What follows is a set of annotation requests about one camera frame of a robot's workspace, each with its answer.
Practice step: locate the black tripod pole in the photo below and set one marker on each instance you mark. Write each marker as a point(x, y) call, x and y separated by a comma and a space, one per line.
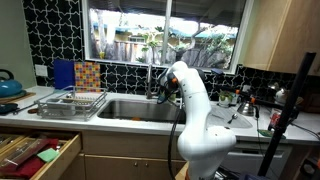
point(286, 111)

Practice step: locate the steel kitchen faucet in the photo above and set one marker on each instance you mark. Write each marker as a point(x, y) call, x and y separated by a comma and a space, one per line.
point(149, 94)

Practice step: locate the blue tea kettle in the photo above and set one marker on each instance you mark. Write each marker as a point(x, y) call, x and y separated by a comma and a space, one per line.
point(9, 86)

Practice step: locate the metal dish rack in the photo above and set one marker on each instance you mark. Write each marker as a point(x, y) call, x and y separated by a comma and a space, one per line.
point(72, 103)

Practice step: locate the red cloth in drawer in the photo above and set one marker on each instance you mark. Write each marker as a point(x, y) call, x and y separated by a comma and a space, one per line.
point(28, 163)

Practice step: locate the small potted plant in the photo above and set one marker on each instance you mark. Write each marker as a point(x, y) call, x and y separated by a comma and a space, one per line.
point(225, 98)

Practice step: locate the wall light switch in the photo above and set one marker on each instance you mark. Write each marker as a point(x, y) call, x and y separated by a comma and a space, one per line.
point(41, 70)

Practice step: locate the blue cutting board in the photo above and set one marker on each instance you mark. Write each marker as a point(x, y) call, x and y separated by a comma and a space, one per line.
point(63, 73)

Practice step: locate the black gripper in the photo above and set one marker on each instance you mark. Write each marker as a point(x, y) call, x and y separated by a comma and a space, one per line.
point(167, 90)

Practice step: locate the red soda can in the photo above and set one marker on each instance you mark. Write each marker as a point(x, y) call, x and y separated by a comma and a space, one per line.
point(274, 120)

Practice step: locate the metal spoon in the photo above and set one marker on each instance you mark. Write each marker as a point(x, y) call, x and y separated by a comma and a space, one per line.
point(234, 116)

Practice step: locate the open wooden drawer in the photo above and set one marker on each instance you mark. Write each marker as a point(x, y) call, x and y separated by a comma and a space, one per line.
point(69, 146)

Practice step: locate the wooden upper cabinet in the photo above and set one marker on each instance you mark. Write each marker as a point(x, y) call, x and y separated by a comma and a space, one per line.
point(283, 31)

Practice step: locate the stainless steel sink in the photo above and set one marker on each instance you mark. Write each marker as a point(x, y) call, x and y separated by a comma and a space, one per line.
point(148, 111)

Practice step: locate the green sponge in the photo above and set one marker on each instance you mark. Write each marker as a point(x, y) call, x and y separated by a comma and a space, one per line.
point(48, 155)

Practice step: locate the green soap bottle by window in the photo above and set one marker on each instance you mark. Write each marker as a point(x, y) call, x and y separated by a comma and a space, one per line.
point(172, 97)

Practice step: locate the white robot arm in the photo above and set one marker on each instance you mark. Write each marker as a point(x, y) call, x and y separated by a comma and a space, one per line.
point(204, 147)

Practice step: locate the colourful patterned cutting board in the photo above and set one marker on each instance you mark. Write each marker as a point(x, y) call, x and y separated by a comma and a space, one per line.
point(87, 76)

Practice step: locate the blue bowl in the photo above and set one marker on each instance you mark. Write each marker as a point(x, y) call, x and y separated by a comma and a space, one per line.
point(161, 99)

